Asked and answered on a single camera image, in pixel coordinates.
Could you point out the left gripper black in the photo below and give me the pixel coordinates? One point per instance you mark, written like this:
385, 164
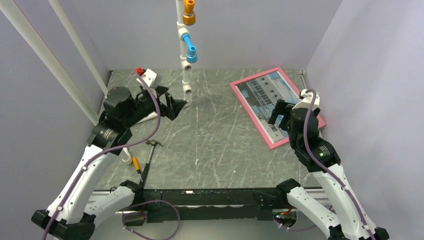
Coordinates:
174, 105

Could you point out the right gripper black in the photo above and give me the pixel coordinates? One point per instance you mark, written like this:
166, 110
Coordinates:
278, 110

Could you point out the pink photo frame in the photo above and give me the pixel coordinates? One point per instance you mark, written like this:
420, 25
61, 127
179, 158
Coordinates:
258, 95

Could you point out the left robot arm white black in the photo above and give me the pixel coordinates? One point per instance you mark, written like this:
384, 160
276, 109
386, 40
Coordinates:
71, 216

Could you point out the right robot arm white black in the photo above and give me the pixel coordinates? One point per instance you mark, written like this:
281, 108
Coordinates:
347, 220

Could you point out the blue pipe nozzle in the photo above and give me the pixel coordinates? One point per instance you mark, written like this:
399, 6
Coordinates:
191, 55

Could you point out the white pvc pipe structure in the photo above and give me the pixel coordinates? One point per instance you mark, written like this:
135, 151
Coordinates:
185, 66

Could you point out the orange pipe nozzle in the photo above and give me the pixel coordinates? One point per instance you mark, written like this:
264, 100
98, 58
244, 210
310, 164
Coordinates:
188, 16

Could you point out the white diagonal pole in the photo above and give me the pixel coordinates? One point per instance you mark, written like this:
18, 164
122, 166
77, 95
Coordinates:
21, 23

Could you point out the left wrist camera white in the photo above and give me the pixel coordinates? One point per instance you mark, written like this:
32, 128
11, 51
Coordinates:
148, 76

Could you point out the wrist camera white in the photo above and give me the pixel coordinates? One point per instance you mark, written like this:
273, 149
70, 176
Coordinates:
148, 76
307, 99

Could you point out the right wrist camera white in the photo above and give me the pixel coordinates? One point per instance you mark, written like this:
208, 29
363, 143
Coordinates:
307, 99

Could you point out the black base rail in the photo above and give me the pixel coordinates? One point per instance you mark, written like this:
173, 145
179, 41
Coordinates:
162, 205

